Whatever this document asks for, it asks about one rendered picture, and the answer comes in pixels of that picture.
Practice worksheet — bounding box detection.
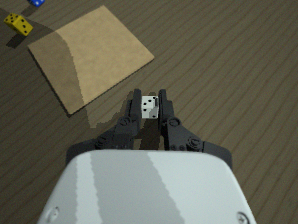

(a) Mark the white die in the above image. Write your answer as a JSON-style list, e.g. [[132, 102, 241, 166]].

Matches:
[[141, 96, 159, 119]]

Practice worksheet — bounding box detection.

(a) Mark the yellow die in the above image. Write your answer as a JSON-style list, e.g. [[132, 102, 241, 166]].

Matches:
[[3, 13, 33, 36]]

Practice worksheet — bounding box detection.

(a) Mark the blue die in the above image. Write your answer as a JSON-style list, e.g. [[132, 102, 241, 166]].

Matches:
[[27, 0, 45, 7]]

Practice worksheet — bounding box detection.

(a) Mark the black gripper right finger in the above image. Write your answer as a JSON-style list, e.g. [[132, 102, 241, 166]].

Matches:
[[158, 89, 233, 173]]

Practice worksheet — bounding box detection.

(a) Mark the tan mat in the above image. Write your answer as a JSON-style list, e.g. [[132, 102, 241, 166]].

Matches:
[[27, 5, 154, 114]]

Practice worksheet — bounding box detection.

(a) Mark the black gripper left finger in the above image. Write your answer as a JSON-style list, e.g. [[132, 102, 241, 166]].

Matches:
[[65, 89, 142, 168]]

